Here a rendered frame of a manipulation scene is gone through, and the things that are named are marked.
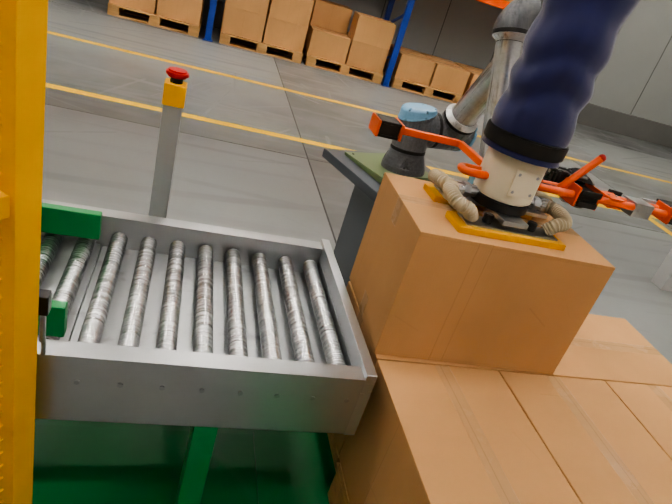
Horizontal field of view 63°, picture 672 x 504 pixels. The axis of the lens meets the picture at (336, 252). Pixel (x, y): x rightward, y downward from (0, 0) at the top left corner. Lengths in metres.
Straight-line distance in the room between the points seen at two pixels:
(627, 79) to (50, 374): 11.83
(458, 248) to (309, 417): 0.58
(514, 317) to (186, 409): 0.92
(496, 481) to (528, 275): 0.54
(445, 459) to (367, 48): 7.80
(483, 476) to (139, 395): 0.81
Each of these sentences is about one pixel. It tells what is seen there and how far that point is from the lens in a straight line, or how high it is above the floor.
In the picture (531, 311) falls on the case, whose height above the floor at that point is 0.76.
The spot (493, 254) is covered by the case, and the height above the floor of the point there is 0.92.
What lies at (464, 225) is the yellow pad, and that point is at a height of 0.96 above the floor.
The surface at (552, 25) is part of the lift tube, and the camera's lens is 1.51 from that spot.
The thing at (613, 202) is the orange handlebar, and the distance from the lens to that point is 1.84.
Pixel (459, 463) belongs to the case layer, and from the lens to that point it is 1.41.
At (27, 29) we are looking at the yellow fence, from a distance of 0.94.
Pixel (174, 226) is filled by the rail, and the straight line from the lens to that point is 1.85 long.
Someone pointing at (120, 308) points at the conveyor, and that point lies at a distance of 1.64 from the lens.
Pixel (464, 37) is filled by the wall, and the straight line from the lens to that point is 10.63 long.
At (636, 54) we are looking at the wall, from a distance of 12.38.
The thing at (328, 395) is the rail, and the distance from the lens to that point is 1.42.
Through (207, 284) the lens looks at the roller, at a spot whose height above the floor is 0.55.
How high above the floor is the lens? 1.47
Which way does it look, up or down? 27 degrees down
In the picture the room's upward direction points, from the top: 18 degrees clockwise
